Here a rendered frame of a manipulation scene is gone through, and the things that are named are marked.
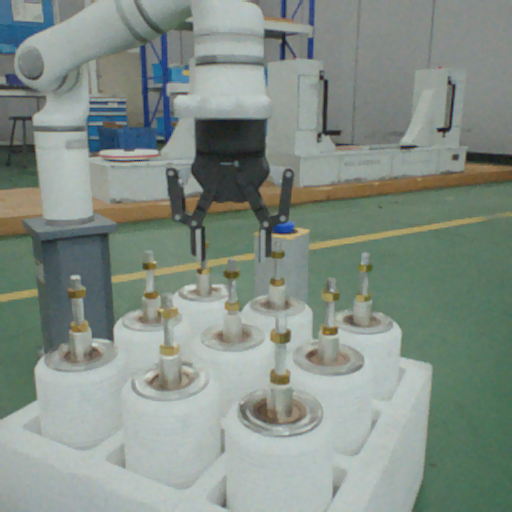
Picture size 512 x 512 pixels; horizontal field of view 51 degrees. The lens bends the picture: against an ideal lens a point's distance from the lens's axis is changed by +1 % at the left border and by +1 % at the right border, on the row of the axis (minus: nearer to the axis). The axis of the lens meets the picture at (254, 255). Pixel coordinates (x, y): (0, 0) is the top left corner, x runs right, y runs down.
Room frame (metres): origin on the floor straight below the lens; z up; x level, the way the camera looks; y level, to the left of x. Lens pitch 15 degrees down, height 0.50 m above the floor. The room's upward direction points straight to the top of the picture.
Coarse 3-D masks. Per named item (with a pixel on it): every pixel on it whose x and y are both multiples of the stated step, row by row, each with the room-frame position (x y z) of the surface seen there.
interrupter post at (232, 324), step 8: (224, 312) 0.58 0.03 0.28; (224, 320) 0.57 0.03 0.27; (232, 320) 0.57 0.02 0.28; (240, 320) 0.57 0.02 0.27; (224, 328) 0.57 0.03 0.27; (232, 328) 0.57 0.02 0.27; (240, 328) 0.57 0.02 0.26; (224, 336) 0.57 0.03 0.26; (232, 336) 0.57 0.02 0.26; (240, 336) 0.57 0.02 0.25
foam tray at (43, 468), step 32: (416, 384) 0.60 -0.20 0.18; (32, 416) 0.53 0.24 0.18; (384, 416) 0.53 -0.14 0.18; (416, 416) 0.57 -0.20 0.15; (0, 448) 0.48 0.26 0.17; (32, 448) 0.47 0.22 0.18; (64, 448) 0.47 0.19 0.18; (96, 448) 0.47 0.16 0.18; (224, 448) 0.50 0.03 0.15; (384, 448) 0.47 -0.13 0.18; (416, 448) 0.59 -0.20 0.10; (0, 480) 0.49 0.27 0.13; (32, 480) 0.46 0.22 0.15; (64, 480) 0.44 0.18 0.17; (96, 480) 0.42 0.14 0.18; (128, 480) 0.42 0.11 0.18; (224, 480) 0.43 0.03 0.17; (352, 480) 0.42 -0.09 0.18; (384, 480) 0.45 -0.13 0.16; (416, 480) 0.61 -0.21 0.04
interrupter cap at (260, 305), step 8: (264, 296) 0.71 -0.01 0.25; (288, 296) 0.71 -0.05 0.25; (256, 304) 0.68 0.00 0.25; (264, 304) 0.69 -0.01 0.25; (288, 304) 0.69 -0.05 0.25; (296, 304) 0.68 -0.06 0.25; (304, 304) 0.68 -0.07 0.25; (256, 312) 0.65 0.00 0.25; (264, 312) 0.65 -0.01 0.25; (272, 312) 0.65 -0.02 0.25; (280, 312) 0.65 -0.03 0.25; (288, 312) 0.65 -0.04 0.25; (296, 312) 0.65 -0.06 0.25
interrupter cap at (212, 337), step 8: (208, 328) 0.60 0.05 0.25; (216, 328) 0.60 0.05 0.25; (248, 328) 0.60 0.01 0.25; (256, 328) 0.60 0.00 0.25; (200, 336) 0.57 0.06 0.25; (208, 336) 0.57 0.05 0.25; (216, 336) 0.58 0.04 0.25; (248, 336) 0.58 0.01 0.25; (256, 336) 0.57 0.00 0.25; (264, 336) 0.57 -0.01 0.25; (208, 344) 0.55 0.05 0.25; (216, 344) 0.55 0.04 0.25; (224, 344) 0.55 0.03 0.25; (232, 344) 0.55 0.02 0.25; (240, 344) 0.55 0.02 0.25; (248, 344) 0.55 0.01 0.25; (256, 344) 0.55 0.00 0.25
